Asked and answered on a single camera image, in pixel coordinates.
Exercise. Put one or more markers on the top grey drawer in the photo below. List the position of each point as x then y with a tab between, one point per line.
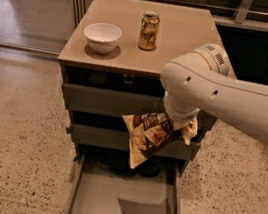
108	102

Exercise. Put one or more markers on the middle grey drawer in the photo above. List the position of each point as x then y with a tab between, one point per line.
118	140

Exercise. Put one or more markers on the brown chip bag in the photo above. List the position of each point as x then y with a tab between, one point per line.
149	133

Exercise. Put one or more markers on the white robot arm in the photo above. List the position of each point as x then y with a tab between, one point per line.
199	81

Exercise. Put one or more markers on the white ceramic bowl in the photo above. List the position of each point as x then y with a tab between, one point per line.
102	37

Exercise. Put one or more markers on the gold soda can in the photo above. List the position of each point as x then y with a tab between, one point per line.
148	31

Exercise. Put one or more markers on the bottom open grey drawer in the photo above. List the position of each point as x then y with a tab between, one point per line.
96	190

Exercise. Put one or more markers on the grey drawer cabinet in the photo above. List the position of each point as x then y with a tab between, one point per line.
111	64

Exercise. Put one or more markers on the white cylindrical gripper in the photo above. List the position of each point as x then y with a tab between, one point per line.
183	117

